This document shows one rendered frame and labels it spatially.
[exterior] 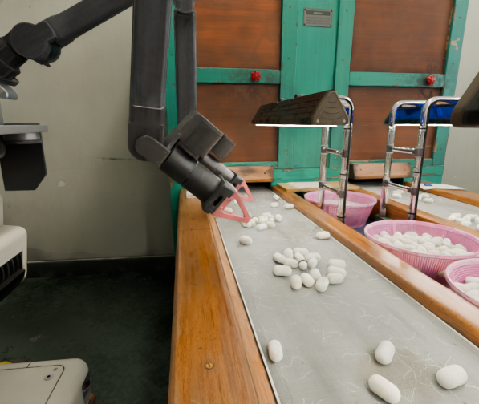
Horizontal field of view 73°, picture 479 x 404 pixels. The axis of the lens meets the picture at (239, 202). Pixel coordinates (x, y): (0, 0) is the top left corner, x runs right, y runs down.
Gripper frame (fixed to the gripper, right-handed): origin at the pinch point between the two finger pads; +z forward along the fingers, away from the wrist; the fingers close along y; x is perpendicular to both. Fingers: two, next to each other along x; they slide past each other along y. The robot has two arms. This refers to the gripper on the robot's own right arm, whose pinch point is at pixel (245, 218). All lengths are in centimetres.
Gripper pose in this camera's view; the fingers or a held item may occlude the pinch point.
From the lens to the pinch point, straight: 65.2
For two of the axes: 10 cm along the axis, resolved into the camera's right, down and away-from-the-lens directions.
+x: -6.5, 7.6, 0.8
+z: 7.5, 6.0, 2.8
